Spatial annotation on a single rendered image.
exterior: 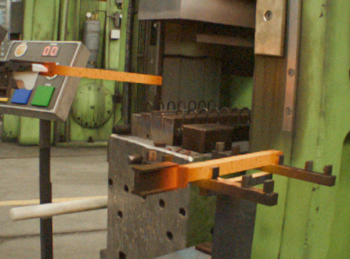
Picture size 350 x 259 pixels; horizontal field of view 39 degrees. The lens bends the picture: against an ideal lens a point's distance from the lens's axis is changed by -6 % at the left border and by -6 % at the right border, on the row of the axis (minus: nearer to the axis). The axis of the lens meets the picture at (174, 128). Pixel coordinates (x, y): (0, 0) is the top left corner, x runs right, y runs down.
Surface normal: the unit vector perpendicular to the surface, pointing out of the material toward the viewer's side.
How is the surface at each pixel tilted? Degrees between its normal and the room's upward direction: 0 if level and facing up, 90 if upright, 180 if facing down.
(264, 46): 90
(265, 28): 90
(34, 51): 60
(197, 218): 90
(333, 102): 90
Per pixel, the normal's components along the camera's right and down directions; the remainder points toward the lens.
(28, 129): 0.36, 0.15
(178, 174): -0.69, 0.06
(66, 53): -0.34, -0.40
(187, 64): 0.64, 0.14
